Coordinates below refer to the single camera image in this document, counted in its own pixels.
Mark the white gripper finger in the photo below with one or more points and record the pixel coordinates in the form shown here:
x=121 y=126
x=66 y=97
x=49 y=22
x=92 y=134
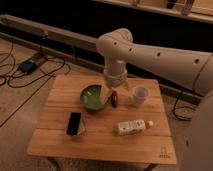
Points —
x=105 y=93
x=126 y=87

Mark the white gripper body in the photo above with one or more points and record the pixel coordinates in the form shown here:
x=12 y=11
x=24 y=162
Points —
x=115 y=81

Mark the dark red pepper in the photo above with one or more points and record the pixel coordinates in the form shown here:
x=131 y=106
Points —
x=114 y=99

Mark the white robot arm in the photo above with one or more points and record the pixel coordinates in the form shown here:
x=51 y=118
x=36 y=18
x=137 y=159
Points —
x=198 y=151

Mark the green ceramic bowl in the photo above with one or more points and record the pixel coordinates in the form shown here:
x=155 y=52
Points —
x=90 y=98

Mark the wooden folding table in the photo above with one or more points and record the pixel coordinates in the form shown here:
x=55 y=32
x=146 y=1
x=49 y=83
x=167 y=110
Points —
x=100 y=141

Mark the white plastic bottle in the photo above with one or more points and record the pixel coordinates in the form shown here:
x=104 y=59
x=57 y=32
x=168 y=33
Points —
x=134 y=126

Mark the black smartphone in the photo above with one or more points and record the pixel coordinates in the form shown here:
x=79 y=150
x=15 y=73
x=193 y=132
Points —
x=75 y=117

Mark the black power adapter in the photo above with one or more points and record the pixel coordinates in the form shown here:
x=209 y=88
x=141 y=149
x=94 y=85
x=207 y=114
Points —
x=27 y=66

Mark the long metal baseboard rail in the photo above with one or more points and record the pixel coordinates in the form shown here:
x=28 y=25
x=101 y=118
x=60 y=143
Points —
x=50 y=38

